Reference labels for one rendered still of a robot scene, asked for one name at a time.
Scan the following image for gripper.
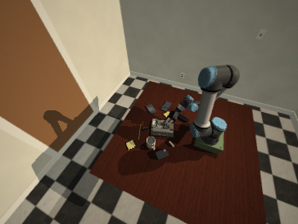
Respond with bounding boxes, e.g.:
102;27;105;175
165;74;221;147
165;107;182;126

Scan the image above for white mug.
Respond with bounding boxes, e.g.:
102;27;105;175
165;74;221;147
147;137;156;150

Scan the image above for grey telephone handset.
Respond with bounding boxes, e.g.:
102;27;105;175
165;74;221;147
152;128;174;134

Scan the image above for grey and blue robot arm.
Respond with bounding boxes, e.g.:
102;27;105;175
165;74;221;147
177;65;240;145

